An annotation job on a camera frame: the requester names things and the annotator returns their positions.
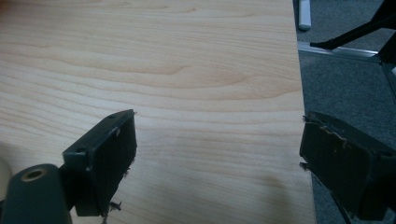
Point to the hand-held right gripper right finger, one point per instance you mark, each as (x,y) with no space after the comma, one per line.
(339,168)

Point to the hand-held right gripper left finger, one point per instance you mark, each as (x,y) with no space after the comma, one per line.
(102,161)

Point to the black stand leg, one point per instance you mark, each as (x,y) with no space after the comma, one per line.
(358,31)

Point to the white tube leg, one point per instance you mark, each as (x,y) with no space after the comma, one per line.
(304,15)

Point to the aluminium floor rail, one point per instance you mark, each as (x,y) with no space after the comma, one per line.
(336,51)

